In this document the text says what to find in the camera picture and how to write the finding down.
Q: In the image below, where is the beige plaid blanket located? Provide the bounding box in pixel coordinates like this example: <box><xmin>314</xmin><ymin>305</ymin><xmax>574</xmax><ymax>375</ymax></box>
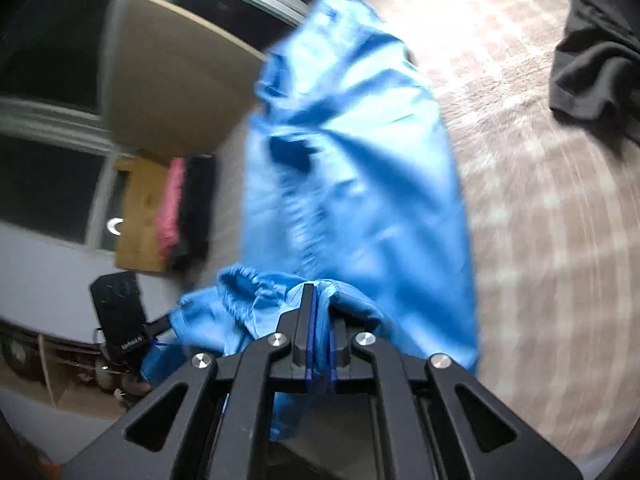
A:
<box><xmin>350</xmin><ymin>0</ymin><xmax>640</xmax><ymax>461</ymax></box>

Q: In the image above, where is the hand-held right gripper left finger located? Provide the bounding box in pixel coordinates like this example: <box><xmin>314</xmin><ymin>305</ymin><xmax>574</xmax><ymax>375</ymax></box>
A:
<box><xmin>62</xmin><ymin>282</ymin><xmax>317</xmax><ymax>480</ymax></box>

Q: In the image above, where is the black folded cloth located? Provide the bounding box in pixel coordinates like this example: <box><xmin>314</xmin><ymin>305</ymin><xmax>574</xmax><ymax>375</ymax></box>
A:
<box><xmin>172</xmin><ymin>155</ymin><xmax>218</xmax><ymax>271</ymax></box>

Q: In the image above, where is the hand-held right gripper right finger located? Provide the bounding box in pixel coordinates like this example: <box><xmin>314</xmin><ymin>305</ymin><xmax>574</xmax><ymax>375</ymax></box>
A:
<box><xmin>327</xmin><ymin>310</ymin><xmax>583</xmax><ymax>480</ymax></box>

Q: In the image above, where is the pink folded cloth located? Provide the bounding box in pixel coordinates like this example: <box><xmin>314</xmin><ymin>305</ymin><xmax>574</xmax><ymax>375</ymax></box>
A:
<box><xmin>155</xmin><ymin>157</ymin><xmax>187</xmax><ymax>261</ymax></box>

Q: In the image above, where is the blue striped zip jacket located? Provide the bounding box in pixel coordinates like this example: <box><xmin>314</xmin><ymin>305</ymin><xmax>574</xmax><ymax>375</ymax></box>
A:
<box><xmin>139</xmin><ymin>0</ymin><xmax>481</xmax><ymax>441</ymax></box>

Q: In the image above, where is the dark grey hoodie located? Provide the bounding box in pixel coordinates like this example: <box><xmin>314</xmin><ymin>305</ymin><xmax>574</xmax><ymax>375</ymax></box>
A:
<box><xmin>547</xmin><ymin>0</ymin><xmax>640</xmax><ymax>141</ymax></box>

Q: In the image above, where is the wooden open shelf unit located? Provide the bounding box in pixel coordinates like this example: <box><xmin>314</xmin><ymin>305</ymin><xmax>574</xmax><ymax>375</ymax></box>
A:
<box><xmin>0</xmin><ymin>320</ymin><xmax>103</xmax><ymax>411</ymax></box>

